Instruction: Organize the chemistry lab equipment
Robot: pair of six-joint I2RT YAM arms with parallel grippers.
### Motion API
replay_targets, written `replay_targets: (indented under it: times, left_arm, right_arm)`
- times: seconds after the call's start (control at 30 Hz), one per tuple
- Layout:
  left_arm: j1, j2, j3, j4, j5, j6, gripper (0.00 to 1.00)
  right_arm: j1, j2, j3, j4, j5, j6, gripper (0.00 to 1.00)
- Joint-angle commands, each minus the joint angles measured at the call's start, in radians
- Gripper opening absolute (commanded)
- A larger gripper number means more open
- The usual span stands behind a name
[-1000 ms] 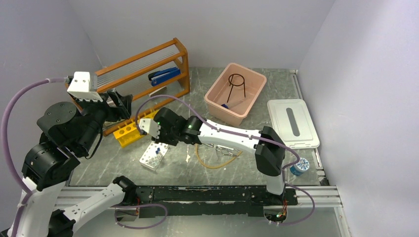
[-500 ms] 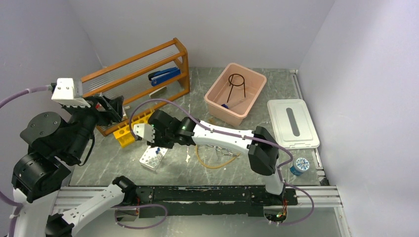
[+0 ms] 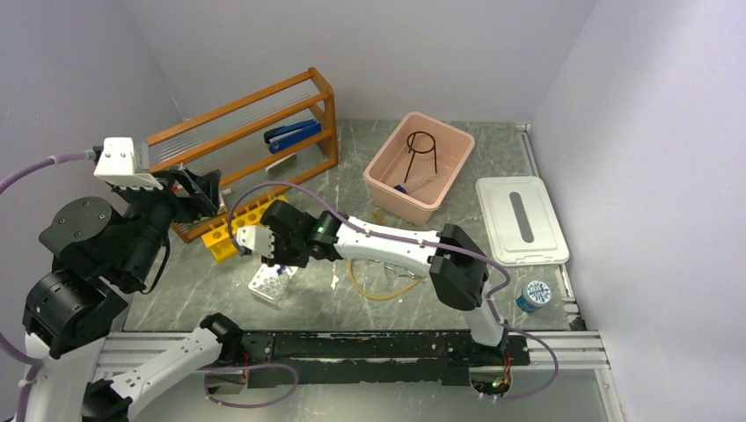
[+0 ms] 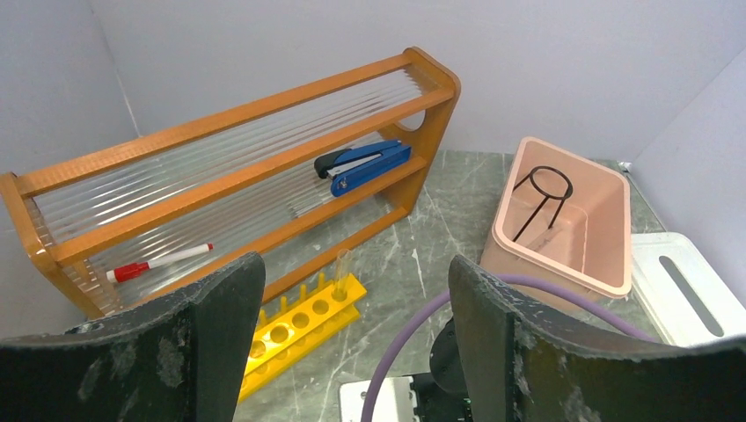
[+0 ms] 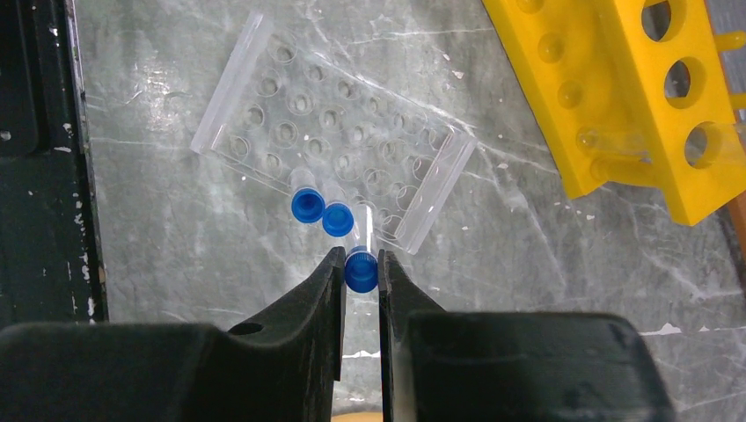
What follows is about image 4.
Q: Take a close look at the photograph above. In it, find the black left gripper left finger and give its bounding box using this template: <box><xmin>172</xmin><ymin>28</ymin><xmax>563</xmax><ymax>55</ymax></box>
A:
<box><xmin>1</xmin><ymin>252</ymin><xmax>266</xmax><ymax>421</ymax></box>

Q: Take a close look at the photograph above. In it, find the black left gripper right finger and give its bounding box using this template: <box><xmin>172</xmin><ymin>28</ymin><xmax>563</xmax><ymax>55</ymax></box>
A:
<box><xmin>449</xmin><ymin>256</ymin><xmax>745</xmax><ymax>421</ymax></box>

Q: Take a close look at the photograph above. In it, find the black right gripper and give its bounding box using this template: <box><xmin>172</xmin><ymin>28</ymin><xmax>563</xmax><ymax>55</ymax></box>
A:
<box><xmin>410</xmin><ymin>318</ymin><xmax>473</xmax><ymax>422</ymax></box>

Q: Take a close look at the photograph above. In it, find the graduated cylinder blue base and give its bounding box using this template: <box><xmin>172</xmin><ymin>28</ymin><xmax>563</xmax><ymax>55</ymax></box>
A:
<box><xmin>526</xmin><ymin>226</ymin><xmax>563</xmax><ymax>253</ymax></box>

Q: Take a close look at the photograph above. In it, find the yellow foam tray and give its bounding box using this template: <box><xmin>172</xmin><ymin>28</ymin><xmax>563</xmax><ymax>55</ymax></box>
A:
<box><xmin>238</xmin><ymin>273</ymin><xmax>367</xmax><ymax>402</ymax></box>

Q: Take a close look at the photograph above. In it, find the red white marker pen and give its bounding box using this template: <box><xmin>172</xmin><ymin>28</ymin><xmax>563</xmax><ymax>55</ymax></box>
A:
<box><xmin>106</xmin><ymin>243</ymin><xmax>214</xmax><ymax>284</ymax></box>

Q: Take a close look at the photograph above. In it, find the pink plastic bin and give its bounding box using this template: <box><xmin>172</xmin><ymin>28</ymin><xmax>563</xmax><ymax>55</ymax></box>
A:
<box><xmin>479</xmin><ymin>137</ymin><xmax>632</xmax><ymax>302</ymax></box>

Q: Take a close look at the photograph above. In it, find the clear tube in yellow tray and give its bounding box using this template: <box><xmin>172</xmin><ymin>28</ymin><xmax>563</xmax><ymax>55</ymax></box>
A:
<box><xmin>333</xmin><ymin>249</ymin><xmax>352</xmax><ymax>302</ymax></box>

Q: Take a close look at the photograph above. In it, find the white plastic bin lid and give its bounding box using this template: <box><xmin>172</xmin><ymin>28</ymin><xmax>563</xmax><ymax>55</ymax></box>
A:
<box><xmin>632</xmin><ymin>232</ymin><xmax>745</xmax><ymax>347</ymax></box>

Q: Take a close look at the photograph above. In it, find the orange wooden shelf rack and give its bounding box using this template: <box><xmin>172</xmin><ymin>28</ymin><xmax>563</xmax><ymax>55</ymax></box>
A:
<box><xmin>1</xmin><ymin>47</ymin><xmax>461</xmax><ymax>319</ymax></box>

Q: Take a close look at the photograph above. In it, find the blue black stapler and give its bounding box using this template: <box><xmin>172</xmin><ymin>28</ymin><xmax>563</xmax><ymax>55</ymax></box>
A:
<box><xmin>313</xmin><ymin>140</ymin><xmax>412</xmax><ymax>198</ymax></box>

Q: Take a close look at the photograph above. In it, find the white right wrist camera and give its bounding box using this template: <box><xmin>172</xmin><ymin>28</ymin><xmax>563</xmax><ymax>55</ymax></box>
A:
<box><xmin>339</xmin><ymin>376</ymin><xmax>421</xmax><ymax>422</ymax></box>

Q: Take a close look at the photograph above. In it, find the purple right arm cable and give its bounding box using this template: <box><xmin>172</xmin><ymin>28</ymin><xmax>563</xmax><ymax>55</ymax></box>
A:
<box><xmin>360</xmin><ymin>273</ymin><xmax>660</xmax><ymax>422</ymax></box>

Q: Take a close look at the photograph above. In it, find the black wire tripod stand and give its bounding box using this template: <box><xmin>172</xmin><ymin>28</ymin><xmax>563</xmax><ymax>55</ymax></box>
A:
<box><xmin>512</xmin><ymin>165</ymin><xmax>574</xmax><ymax>242</ymax></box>

